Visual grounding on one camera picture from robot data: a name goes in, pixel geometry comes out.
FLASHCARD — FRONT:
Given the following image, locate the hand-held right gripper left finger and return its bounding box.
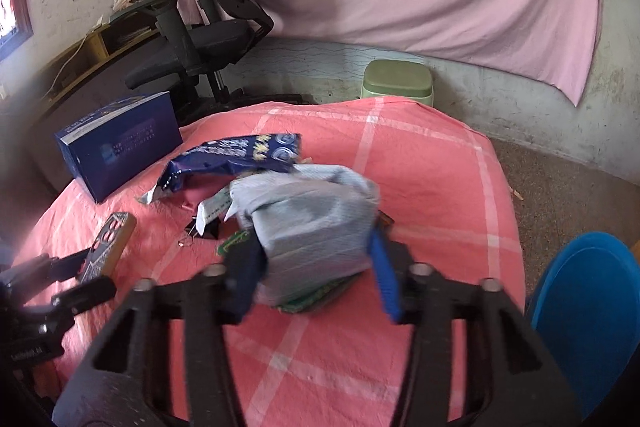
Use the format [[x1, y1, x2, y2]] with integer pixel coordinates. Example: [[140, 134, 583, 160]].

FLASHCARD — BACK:
[[75, 247, 271, 427]]

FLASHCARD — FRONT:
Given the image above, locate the wooden shelf desk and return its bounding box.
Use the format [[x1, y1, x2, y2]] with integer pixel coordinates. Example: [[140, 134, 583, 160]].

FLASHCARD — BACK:
[[40, 14, 161, 108]]

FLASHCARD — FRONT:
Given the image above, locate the tan-edged printed flat case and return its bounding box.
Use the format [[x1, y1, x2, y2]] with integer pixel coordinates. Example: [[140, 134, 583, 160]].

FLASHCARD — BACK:
[[77, 212, 137, 283]]

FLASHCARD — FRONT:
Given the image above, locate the white cable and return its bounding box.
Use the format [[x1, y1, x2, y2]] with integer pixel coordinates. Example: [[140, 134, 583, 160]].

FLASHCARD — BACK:
[[42, 39, 88, 98]]

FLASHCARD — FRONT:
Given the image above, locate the green wrapper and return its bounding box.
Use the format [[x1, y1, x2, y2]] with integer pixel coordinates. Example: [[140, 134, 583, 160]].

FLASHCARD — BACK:
[[215, 229, 361, 314]]

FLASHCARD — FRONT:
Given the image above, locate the blue plastic basin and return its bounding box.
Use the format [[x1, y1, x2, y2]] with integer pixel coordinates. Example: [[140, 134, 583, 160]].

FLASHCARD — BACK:
[[525, 232, 640, 423]]

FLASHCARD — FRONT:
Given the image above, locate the white paper label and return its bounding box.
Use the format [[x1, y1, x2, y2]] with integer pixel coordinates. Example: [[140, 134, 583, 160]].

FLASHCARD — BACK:
[[196, 189, 233, 233]]

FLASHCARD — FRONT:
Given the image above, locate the blue snack bag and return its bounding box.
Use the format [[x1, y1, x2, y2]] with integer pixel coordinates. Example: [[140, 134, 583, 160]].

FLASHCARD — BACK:
[[136, 133, 303, 208]]

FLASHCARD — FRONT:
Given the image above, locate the pink checked cloth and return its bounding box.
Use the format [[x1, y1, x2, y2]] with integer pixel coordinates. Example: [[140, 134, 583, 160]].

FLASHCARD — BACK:
[[12, 97, 526, 427]]

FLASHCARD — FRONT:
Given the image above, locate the window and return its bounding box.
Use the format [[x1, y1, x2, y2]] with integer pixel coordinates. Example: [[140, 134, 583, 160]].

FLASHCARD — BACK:
[[0, 0, 33, 58]]

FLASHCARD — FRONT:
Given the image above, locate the black office chair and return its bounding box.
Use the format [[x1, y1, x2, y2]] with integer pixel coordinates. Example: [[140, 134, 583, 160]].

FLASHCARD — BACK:
[[110, 0, 306, 122]]

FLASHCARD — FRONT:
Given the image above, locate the grey cloth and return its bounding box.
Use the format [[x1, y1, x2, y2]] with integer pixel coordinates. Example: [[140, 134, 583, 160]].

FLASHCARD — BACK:
[[227, 164, 381, 308]]

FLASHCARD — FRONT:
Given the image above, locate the blue cardboard box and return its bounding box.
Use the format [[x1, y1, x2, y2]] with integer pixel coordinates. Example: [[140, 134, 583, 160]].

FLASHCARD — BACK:
[[54, 91, 183, 204]]

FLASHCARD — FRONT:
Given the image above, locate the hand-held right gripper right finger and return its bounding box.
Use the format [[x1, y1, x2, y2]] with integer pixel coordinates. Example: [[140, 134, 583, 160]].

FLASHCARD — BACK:
[[367, 227, 568, 427]]

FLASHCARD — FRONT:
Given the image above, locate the green plastic stool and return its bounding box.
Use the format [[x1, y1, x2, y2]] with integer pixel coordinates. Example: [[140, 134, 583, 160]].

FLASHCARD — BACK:
[[360, 59, 435, 108]]

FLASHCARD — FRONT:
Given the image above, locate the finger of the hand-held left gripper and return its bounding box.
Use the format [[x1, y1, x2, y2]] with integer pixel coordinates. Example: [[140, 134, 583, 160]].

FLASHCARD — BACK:
[[0, 249, 96, 294], [22, 279, 118, 327]]

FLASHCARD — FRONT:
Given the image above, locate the black binder clip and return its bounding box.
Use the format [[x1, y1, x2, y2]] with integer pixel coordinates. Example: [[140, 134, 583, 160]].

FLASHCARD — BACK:
[[179, 214, 221, 249]]

